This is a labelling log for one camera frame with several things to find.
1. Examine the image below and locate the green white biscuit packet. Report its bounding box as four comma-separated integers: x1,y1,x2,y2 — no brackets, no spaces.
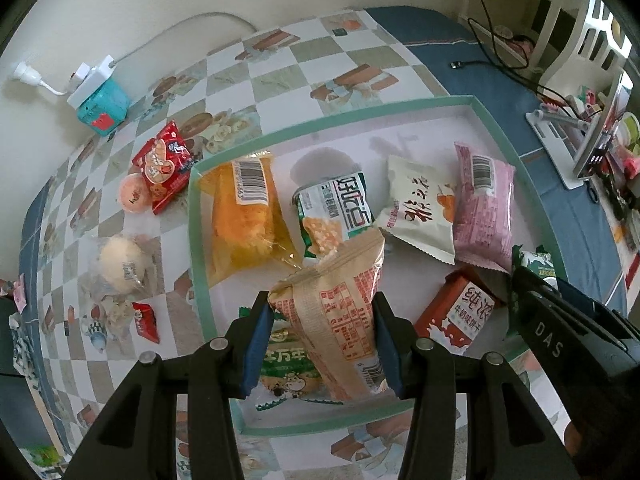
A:
512,245,558,288

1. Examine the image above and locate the red milk biscuit packet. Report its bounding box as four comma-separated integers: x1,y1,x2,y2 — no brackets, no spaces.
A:
413,266,506,356

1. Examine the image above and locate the orange striped snack packet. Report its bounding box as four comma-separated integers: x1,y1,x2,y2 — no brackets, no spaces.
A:
268,228,386,401

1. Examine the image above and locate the yellow cake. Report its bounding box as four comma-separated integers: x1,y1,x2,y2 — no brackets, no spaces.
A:
198,151,303,286

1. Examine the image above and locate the small red candy packet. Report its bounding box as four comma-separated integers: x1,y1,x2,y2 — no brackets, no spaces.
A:
132,302,160,344

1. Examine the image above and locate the round biscuit green packet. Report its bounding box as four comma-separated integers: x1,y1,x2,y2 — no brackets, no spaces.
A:
252,311,343,413

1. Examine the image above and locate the checkered patterned tablecloth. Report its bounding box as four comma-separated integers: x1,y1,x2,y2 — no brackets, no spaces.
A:
20,6,634,452

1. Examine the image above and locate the round cream bun in bag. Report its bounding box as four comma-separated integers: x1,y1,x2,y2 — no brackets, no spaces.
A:
88,234,158,302

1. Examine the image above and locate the smartphone on stand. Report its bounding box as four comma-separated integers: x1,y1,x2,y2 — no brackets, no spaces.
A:
584,70,634,174

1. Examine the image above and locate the pink snack packet with barcode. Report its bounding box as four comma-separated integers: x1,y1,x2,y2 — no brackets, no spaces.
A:
454,143,515,273

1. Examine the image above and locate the white phone stand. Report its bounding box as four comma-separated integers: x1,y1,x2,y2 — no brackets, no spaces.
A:
525,70,622,190

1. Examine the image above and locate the white tray with teal rim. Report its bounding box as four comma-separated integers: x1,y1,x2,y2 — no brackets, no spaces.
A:
189,96,558,437

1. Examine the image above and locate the white persimmon snack packet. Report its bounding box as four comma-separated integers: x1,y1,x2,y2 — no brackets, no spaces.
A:
376,155,457,264

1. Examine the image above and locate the round peach jelly cup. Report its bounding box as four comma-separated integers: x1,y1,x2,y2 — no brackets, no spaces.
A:
118,174,152,214

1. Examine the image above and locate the red cartoon snack packet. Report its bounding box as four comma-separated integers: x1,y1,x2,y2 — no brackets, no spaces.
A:
132,122,195,214

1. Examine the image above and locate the green white cracker packet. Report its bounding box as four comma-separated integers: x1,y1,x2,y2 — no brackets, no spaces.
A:
292,171,374,259

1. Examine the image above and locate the white chair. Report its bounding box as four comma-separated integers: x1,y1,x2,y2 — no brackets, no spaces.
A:
532,0,631,96

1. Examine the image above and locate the teal box with red label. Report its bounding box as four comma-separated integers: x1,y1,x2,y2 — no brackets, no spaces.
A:
76,78,131,136

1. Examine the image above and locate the white power strip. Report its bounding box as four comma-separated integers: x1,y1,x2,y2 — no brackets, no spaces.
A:
66,55,115,110

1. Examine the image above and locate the black cable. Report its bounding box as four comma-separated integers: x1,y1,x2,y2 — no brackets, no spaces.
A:
448,0,601,122

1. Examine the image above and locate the white plug and cable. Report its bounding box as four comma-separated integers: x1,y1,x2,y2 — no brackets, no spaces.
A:
12,60,74,98

